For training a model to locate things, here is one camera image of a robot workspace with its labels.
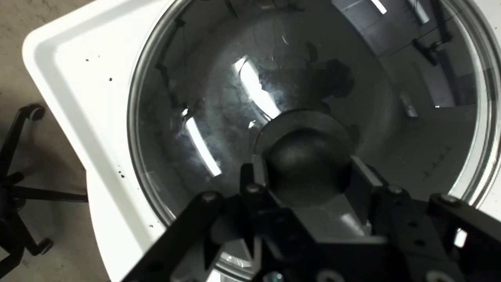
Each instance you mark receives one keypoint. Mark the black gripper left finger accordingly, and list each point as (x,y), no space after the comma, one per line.
(193,246)

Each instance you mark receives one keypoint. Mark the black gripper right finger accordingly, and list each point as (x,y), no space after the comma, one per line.
(438,240)

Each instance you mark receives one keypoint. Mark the white plastic tray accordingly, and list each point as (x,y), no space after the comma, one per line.
(79,88)

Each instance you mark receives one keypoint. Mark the black tripod stand legs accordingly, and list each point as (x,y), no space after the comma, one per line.
(15,235)

